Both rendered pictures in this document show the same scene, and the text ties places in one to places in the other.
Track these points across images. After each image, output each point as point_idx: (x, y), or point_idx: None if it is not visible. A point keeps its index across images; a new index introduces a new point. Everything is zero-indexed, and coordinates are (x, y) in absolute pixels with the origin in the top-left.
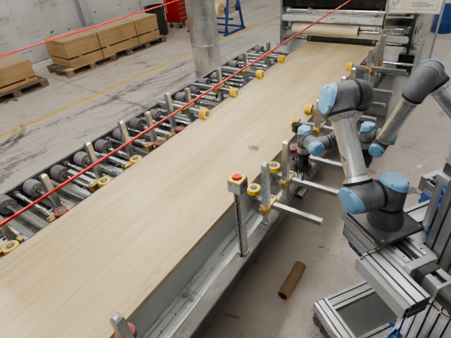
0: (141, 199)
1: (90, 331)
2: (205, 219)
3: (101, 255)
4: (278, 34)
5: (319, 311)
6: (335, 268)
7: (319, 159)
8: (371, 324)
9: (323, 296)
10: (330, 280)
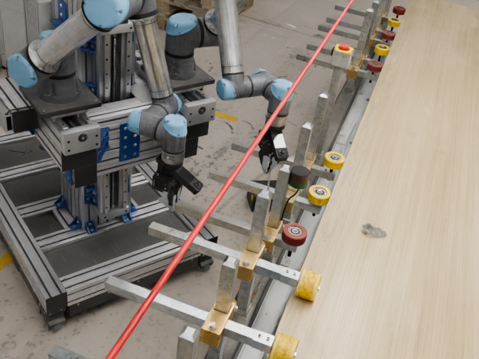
0: (475, 149)
1: (400, 65)
2: (373, 125)
3: (450, 102)
4: None
5: (210, 228)
6: (173, 341)
7: (241, 221)
8: (151, 223)
9: (195, 300)
10: (184, 321)
